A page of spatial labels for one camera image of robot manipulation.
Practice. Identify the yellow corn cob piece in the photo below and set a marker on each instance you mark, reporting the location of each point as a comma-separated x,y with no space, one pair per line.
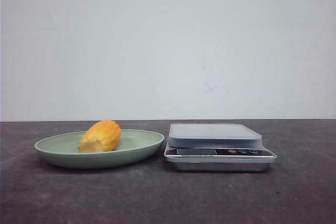
103,136

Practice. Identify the silver digital kitchen scale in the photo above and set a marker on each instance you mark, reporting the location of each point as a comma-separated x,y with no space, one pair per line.
224,147

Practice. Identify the green oval plate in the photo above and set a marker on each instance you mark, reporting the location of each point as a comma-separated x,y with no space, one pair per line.
133,146

